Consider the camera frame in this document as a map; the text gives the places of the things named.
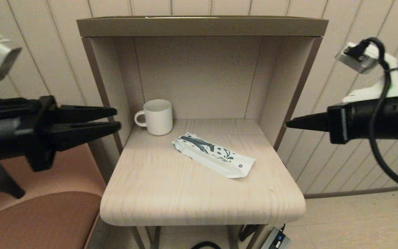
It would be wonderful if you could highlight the white horse-print zip pouch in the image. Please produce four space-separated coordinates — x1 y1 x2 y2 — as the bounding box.
172 133 256 179

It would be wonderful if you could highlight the white ribbed ceramic mug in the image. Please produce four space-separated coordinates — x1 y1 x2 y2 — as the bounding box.
134 99 173 136

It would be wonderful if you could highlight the pink upholstered chair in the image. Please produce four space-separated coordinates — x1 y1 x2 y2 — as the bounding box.
0 142 111 249

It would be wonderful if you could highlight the grey power adapter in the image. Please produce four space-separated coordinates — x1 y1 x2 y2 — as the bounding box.
260 228 291 249

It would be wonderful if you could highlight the beige wooden hutch desk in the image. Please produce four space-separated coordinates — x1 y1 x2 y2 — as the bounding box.
76 16 328 249

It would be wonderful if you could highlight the black right camera cable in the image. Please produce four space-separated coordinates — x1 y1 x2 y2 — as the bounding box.
346 37 398 194

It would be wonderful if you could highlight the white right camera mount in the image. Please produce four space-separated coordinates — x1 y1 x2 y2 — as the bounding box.
342 52 398 103

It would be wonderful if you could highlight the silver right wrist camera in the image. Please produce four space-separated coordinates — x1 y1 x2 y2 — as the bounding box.
335 42 381 74

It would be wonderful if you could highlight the black looped floor cable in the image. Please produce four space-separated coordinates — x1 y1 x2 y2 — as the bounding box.
192 242 221 249

